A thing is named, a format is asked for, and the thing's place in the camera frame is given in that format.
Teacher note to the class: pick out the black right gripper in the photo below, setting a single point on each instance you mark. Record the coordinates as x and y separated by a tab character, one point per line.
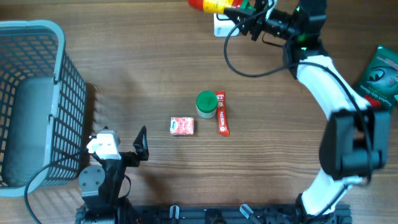
254	18

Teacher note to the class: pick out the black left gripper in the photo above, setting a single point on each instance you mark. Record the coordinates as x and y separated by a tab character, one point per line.
134	160

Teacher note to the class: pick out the red sauce bottle green cap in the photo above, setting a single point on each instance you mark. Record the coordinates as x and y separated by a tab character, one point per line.
218	6

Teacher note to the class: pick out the red white small box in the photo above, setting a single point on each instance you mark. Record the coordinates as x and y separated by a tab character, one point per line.
181	126

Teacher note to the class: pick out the green lid jar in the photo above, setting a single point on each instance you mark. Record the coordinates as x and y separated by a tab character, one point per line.
206	104

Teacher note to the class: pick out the red coffee stick sachet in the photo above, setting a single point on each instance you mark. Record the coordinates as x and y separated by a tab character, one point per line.
221	113

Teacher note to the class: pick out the green glove package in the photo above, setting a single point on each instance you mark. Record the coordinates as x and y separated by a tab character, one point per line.
378	84

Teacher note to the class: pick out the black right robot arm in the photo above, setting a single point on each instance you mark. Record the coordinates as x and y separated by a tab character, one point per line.
355	141

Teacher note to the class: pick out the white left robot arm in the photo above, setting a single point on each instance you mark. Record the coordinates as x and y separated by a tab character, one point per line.
101	184

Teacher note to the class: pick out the white barcode scanner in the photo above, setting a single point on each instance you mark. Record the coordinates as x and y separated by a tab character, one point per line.
222	25

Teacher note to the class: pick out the grey plastic basket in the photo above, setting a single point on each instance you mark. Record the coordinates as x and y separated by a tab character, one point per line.
43	102

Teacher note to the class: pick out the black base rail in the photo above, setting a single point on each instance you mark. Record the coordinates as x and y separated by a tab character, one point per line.
200	215

